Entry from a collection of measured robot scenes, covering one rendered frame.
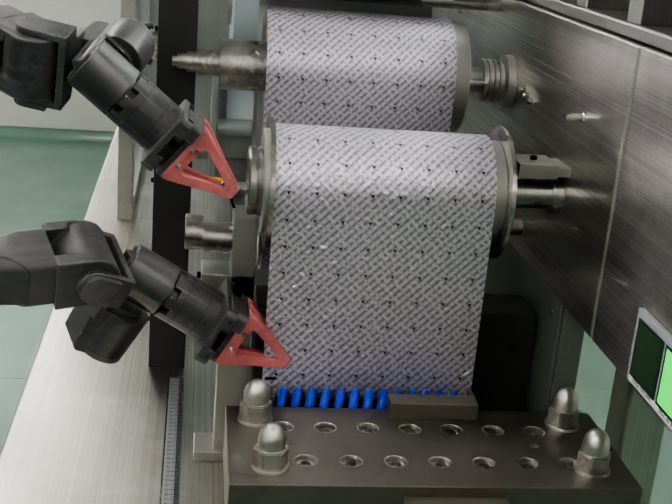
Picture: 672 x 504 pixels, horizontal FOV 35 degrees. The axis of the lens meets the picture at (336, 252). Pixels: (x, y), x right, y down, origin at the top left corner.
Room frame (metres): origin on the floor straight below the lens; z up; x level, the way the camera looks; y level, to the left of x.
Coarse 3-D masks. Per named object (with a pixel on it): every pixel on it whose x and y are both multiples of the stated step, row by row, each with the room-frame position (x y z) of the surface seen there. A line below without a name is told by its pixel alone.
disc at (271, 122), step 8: (272, 120) 1.11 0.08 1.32; (272, 128) 1.09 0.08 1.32; (272, 136) 1.08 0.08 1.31; (272, 144) 1.08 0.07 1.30; (272, 152) 1.07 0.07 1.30; (272, 160) 1.07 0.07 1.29; (272, 168) 1.06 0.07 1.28; (272, 176) 1.06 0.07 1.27; (272, 184) 1.06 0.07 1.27; (272, 192) 1.05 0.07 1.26; (272, 200) 1.05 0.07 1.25; (272, 208) 1.05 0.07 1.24; (272, 216) 1.06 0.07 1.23; (264, 232) 1.10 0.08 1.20; (264, 240) 1.09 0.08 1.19; (264, 248) 1.10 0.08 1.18
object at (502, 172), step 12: (264, 132) 1.12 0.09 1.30; (264, 144) 1.11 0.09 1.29; (264, 156) 1.10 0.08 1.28; (504, 156) 1.13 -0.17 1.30; (264, 168) 1.09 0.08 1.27; (504, 168) 1.12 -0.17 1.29; (264, 180) 1.08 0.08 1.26; (504, 180) 1.11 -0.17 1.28; (264, 192) 1.07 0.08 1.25; (504, 192) 1.11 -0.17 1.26; (264, 204) 1.07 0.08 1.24; (504, 204) 1.11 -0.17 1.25; (264, 216) 1.07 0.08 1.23; (504, 216) 1.11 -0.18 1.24; (264, 228) 1.09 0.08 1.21; (492, 240) 1.13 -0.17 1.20
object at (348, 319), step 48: (288, 288) 1.07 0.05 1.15; (336, 288) 1.08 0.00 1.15; (384, 288) 1.08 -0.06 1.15; (432, 288) 1.09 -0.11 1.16; (480, 288) 1.10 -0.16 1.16; (288, 336) 1.07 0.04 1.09; (336, 336) 1.08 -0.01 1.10; (384, 336) 1.08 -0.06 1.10; (432, 336) 1.09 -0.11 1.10; (288, 384) 1.07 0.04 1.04; (336, 384) 1.08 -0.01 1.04; (384, 384) 1.08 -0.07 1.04; (432, 384) 1.09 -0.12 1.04
